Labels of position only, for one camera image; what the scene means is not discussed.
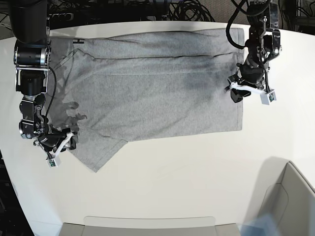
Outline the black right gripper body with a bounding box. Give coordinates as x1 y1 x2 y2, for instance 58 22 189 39
33 128 71 154

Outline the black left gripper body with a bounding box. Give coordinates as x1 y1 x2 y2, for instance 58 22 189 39
227 63 270 91

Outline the grey T-shirt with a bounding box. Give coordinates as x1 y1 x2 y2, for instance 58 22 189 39
48 29 244 172

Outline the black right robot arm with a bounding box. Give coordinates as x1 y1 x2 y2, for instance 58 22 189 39
8 0 77 159

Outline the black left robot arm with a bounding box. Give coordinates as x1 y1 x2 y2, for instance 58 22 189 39
225 0 281 105

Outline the beige tray at bottom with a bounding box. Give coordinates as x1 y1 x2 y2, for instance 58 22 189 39
59 216 240 236

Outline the beige bin at right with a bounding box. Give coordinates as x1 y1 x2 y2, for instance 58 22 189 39
259 162 315 236

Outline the blue blurred object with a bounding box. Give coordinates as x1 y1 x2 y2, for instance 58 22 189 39
239 214 281 236

